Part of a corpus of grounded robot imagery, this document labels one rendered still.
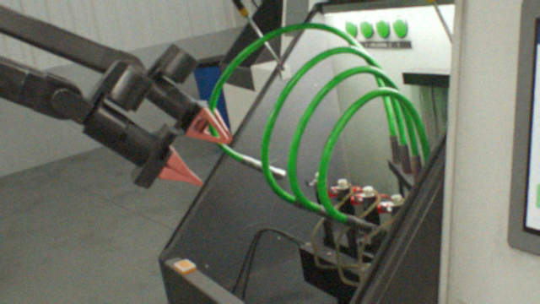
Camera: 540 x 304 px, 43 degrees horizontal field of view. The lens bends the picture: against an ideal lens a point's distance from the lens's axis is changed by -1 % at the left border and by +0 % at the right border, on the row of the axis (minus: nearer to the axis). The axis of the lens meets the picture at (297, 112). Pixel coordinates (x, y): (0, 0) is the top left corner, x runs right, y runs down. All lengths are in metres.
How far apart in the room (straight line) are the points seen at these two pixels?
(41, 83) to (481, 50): 0.64
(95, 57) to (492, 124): 0.81
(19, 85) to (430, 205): 0.64
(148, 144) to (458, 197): 0.48
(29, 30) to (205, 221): 0.57
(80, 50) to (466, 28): 0.79
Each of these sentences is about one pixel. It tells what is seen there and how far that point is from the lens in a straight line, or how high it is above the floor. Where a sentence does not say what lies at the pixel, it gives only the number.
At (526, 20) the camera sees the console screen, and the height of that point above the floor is 1.41.
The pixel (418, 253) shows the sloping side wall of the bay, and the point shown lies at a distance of 1.09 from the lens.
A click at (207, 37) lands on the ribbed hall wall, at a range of 8.61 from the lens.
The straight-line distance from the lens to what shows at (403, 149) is 1.39.
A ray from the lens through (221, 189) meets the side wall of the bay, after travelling 1.62.
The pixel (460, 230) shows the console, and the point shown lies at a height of 1.11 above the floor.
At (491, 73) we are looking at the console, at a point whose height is 1.34.
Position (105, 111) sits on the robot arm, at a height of 1.38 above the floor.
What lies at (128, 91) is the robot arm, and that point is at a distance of 1.06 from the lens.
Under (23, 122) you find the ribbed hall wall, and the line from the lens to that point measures 7.80.
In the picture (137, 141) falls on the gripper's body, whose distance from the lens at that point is 1.07.
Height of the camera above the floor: 1.53
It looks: 11 degrees down
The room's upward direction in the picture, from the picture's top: 10 degrees counter-clockwise
